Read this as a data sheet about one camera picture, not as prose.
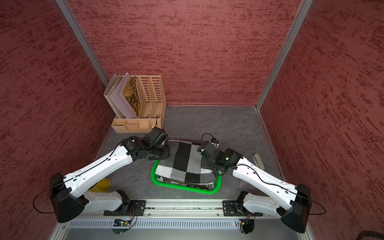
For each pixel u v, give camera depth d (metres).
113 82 0.92
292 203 0.39
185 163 0.76
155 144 0.59
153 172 0.77
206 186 0.74
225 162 0.49
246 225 0.71
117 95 0.89
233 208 0.74
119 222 0.71
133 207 0.74
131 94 1.00
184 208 0.76
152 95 1.13
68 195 0.38
